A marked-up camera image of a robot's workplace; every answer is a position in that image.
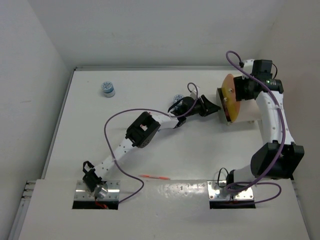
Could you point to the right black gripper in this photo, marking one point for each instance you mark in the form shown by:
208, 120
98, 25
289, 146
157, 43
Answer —
238, 83

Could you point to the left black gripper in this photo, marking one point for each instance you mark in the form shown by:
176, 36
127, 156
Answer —
207, 107

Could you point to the grey metal drawer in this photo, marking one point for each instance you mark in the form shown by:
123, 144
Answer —
223, 112

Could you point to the round drawer organizer box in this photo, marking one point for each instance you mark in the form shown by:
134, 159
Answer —
239, 111

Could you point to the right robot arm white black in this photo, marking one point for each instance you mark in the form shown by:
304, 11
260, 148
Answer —
279, 156

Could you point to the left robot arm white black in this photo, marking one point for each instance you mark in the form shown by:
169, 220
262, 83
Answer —
140, 133

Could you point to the orange pen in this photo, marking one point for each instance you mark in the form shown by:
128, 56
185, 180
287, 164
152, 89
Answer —
154, 177

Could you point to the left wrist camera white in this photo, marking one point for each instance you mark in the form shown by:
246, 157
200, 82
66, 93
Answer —
194, 94

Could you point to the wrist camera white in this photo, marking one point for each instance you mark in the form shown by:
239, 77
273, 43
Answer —
248, 65
194, 94

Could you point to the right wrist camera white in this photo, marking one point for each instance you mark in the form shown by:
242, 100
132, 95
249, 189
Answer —
248, 65

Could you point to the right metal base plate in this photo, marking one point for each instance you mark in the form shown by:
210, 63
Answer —
218, 193

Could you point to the metal base plate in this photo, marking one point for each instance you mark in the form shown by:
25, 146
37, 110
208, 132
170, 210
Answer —
107, 191
218, 193

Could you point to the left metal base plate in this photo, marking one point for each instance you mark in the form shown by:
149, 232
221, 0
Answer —
107, 191

